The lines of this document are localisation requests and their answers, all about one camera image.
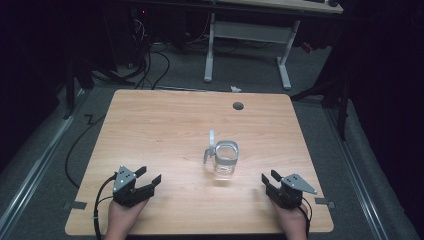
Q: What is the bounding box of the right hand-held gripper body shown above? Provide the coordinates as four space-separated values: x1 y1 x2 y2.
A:
265 172 319 210

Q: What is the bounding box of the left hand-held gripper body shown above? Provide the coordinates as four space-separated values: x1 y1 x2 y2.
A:
112 165 156 208

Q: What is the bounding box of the person's left hand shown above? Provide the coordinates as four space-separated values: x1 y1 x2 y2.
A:
107 198 150 228

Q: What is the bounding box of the person's right hand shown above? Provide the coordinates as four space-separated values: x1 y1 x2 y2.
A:
271 199 309 232

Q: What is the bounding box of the grey tape strip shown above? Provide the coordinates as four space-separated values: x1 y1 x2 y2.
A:
62 200 88 211
314 197 336 210

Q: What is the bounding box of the black stand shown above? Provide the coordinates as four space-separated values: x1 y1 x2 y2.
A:
291 79 352 142
62 49 135 121

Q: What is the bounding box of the desk with white legs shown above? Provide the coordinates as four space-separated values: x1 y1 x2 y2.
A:
203 0 345 91

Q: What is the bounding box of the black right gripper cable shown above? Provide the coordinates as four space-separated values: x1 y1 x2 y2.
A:
299 195 314 238

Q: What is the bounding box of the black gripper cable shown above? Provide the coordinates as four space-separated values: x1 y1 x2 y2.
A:
299 195 314 238
92 174 118 240

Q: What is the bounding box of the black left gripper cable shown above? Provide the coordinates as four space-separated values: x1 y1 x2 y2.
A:
92 174 118 240

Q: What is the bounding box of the black floor cable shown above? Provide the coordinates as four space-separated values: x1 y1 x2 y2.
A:
64 113 106 190

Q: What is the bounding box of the metal floor rail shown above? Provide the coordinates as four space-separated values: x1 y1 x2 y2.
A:
0 89 85 235
324 107 390 240

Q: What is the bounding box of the bundle of black cables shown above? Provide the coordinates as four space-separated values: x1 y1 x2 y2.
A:
126 14 172 91

